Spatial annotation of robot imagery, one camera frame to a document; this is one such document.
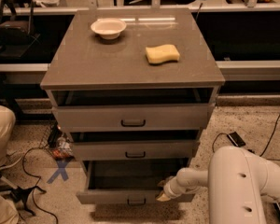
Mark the blue tape cross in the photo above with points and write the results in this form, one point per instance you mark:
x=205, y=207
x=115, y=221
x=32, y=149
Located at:
x=60, y=171

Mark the grey drawer cabinet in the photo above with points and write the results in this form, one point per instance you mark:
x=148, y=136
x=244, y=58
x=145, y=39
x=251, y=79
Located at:
x=90, y=71

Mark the grey bottom drawer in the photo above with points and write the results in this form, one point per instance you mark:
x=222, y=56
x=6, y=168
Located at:
x=132, y=182

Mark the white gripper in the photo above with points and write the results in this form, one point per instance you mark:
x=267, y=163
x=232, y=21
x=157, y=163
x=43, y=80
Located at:
x=170, y=188

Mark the white bowl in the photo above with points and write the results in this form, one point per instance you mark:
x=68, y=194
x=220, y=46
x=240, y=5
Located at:
x=108, y=28

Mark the black power adapter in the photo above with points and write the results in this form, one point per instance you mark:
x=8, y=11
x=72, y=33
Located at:
x=236, y=139

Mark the black chair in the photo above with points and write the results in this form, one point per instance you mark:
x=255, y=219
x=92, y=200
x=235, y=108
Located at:
x=16, y=35

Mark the grey top drawer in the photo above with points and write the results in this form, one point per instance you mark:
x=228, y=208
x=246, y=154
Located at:
x=115, y=118

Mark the grey drawer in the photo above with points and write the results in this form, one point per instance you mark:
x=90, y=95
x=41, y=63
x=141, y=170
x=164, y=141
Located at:
x=160, y=149
x=115, y=118
x=132, y=182

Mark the yellow sponge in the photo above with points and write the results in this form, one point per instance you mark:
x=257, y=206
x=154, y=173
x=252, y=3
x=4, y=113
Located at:
x=162, y=54

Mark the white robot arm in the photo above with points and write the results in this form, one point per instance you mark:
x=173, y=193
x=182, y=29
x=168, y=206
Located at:
x=238, y=181

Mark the grey middle drawer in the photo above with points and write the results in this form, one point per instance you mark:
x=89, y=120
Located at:
x=160, y=149

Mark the person leg beige trousers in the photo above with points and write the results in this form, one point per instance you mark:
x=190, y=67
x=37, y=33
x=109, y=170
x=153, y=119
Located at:
x=7, y=122

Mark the small items by cabinet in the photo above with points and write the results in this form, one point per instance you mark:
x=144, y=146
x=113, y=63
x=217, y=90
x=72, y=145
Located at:
x=59, y=146

